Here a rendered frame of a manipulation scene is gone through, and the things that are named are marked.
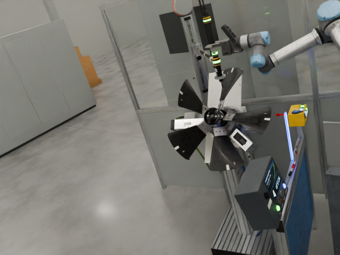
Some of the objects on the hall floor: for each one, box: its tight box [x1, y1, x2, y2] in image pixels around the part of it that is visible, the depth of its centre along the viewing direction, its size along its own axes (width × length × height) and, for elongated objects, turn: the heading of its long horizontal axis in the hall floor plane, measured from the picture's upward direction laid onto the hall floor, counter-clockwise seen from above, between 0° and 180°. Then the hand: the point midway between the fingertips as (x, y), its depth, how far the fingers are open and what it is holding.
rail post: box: [304, 144, 317, 230], centre depth 249 cm, size 4×4×78 cm
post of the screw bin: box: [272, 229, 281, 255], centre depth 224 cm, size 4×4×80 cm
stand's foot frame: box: [210, 203, 275, 255], centre depth 278 cm, size 62×46×8 cm
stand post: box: [223, 168, 251, 236], centre depth 255 cm, size 4×9×91 cm, turn 95°
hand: (208, 44), depth 195 cm, fingers closed on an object, 4 cm apart
